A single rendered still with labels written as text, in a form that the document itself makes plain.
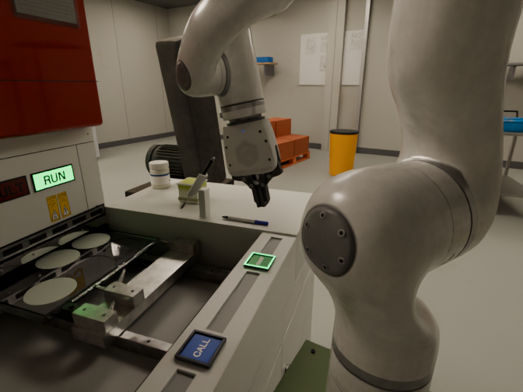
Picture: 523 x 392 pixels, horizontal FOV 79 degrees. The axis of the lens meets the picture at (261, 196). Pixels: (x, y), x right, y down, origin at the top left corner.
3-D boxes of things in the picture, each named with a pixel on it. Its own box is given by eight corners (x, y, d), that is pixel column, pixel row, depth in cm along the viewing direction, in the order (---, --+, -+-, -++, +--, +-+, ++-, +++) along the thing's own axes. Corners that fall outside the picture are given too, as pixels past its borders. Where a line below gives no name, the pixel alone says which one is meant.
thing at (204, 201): (187, 216, 94) (184, 172, 89) (194, 211, 97) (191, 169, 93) (206, 218, 92) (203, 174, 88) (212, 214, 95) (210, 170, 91)
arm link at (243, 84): (235, 103, 54) (272, 96, 60) (216, 19, 51) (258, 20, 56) (208, 110, 60) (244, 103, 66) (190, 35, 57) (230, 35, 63)
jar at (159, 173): (147, 188, 120) (144, 163, 116) (159, 183, 126) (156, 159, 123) (163, 190, 117) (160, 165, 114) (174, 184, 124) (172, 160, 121)
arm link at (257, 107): (210, 110, 58) (214, 126, 59) (254, 99, 55) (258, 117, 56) (229, 106, 66) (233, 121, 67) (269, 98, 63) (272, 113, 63)
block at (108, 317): (74, 324, 63) (71, 312, 62) (88, 313, 66) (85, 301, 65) (106, 334, 61) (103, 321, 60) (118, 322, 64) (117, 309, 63)
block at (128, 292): (104, 300, 71) (102, 288, 70) (116, 291, 74) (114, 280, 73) (135, 308, 68) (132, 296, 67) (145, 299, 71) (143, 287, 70)
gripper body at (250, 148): (212, 121, 60) (226, 179, 62) (263, 111, 56) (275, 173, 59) (229, 117, 66) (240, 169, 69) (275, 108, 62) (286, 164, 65)
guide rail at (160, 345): (12, 313, 75) (8, 302, 74) (20, 309, 77) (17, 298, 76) (199, 373, 60) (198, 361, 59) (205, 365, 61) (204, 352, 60)
